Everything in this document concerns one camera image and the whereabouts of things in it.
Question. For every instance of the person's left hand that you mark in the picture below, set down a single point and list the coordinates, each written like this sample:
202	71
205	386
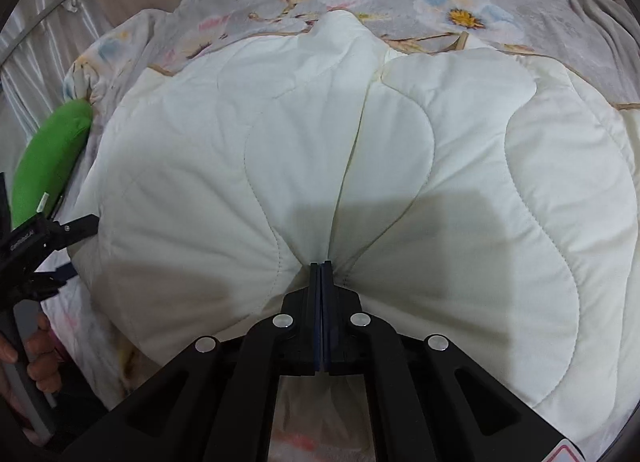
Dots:
45	357

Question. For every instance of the green pillow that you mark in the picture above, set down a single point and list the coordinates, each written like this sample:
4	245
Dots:
50	156

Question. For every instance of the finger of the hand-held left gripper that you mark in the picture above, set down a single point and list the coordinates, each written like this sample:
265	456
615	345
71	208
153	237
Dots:
75	231
50	282

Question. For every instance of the plain grey blanket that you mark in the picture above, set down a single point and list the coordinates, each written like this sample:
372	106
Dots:
610	26

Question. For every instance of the silver curtain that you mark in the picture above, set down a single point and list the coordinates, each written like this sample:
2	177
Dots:
40	41

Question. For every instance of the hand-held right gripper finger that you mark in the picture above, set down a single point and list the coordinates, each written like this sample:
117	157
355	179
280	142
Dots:
314	322
326	322

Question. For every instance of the cream quilted jacket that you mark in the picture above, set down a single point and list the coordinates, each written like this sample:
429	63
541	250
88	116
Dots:
450	166

